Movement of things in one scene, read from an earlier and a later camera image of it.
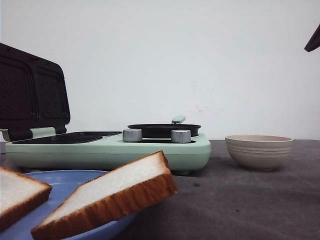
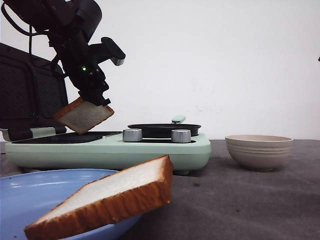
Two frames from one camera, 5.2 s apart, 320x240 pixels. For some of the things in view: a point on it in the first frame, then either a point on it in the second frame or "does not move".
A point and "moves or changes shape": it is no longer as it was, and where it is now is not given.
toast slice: [19, 195] to [81, 116]
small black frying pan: [164, 130] does not move
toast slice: [123, 188] moves or changes shape
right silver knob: [181, 136] does not move
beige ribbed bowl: [258, 153] does not move
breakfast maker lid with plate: [33, 93] does not move
